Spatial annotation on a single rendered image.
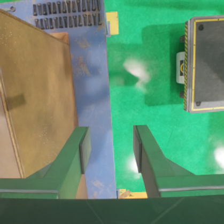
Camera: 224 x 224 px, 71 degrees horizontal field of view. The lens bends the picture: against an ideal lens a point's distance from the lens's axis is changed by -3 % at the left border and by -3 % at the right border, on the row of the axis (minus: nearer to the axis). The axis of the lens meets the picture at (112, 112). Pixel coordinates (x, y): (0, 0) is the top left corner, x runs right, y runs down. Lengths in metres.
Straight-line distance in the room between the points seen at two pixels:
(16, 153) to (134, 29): 1.39
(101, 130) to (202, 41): 0.95
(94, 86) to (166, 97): 0.90
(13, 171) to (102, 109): 0.62
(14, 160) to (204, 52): 1.30
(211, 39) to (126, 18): 0.71
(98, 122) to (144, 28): 0.98
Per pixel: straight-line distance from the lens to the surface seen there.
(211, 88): 1.43
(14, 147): 0.40
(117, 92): 1.55
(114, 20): 1.59
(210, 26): 1.42
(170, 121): 1.72
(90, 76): 0.91
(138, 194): 2.11
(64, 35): 0.93
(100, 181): 1.16
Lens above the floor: 1.54
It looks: 75 degrees down
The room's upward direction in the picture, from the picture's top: 177 degrees counter-clockwise
